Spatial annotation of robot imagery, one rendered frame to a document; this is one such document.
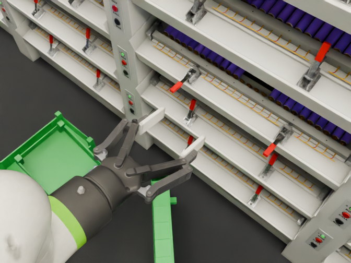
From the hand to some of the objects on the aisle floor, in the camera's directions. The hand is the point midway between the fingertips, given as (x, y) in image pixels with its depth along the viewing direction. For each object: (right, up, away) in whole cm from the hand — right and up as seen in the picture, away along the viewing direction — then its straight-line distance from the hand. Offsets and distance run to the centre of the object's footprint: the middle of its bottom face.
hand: (175, 131), depth 73 cm
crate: (-48, -11, +72) cm, 87 cm away
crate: (-38, -15, +63) cm, 75 cm away
